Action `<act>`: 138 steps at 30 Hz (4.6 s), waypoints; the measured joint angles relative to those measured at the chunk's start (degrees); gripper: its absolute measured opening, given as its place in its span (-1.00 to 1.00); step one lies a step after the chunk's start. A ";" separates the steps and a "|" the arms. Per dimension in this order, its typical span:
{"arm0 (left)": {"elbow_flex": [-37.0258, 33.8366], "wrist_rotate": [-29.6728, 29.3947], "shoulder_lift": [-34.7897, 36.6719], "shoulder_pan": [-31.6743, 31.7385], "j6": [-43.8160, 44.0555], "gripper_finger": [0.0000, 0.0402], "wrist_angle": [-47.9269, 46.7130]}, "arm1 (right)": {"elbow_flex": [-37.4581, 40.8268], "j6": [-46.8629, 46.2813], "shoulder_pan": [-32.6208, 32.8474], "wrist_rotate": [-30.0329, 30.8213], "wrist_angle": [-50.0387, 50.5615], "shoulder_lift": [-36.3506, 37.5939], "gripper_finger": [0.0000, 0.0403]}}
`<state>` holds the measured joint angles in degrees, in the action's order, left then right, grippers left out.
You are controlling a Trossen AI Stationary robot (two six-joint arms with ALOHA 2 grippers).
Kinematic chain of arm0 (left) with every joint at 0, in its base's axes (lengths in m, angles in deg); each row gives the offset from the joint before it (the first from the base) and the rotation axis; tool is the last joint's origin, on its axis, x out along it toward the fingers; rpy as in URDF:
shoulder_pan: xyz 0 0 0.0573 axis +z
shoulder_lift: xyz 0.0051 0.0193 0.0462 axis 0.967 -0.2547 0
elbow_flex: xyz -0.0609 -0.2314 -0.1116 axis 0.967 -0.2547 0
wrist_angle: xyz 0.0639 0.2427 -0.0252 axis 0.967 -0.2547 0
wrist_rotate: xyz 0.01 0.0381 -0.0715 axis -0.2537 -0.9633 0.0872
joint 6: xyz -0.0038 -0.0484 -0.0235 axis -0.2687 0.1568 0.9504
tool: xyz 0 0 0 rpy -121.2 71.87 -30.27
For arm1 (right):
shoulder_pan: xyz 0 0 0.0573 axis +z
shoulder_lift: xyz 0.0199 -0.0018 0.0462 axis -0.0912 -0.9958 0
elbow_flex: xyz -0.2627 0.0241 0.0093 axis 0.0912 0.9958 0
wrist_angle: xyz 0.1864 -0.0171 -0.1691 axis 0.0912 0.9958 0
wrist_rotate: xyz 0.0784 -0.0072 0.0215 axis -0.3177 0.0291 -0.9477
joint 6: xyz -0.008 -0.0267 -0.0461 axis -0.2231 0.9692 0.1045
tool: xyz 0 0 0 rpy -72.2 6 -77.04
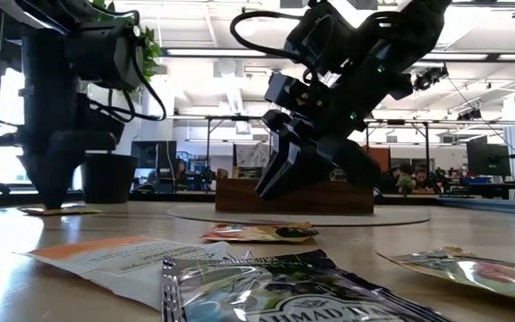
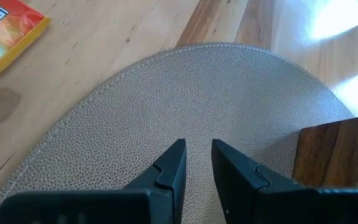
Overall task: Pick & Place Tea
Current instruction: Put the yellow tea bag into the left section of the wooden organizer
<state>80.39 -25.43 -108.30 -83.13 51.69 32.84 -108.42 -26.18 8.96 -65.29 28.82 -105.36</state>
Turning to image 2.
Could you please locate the round beige leather mat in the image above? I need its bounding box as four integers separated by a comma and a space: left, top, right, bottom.
0, 42, 356, 224

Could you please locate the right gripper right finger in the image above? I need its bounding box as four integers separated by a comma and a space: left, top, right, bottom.
211, 138, 305, 224

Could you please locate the wooden three-compartment tea box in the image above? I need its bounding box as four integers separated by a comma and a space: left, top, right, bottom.
291, 116, 358, 188

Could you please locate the yellow Ahmad tea packet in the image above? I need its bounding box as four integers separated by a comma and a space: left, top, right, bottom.
0, 0, 52, 91

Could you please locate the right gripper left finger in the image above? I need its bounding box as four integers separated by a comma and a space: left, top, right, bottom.
122, 138, 187, 224

